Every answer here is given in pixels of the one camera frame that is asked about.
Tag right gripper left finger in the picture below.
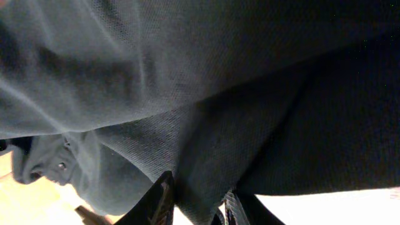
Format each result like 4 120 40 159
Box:
114 171 175 225

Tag black polo shirt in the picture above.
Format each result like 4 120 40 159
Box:
1 0 399 224

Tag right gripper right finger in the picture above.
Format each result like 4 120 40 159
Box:
215 191 284 225

